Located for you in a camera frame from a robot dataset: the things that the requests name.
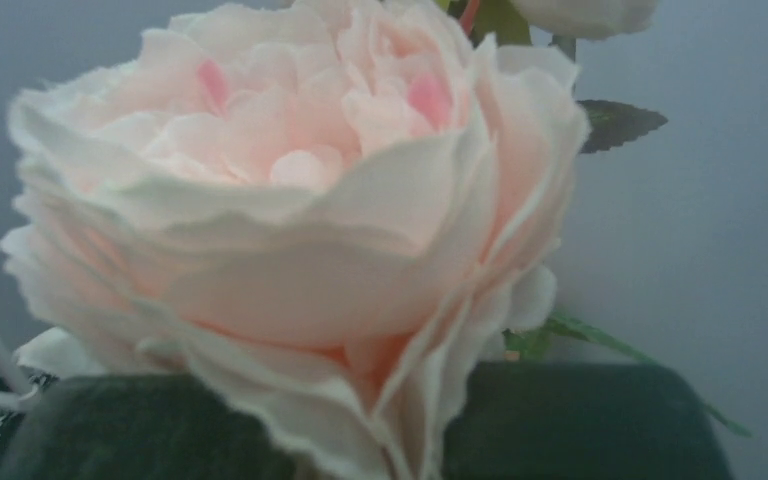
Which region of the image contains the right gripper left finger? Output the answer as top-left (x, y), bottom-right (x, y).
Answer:
top-left (0, 376), bottom-right (296, 480)

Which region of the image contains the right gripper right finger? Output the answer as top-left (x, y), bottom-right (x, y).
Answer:
top-left (442, 362), bottom-right (733, 480)

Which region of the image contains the peach pink rose stem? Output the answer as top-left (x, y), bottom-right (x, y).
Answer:
top-left (0, 1), bottom-right (591, 479)

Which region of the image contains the white rose flower stem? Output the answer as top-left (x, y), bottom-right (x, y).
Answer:
top-left (436, 0), bottom-right (670, 155)

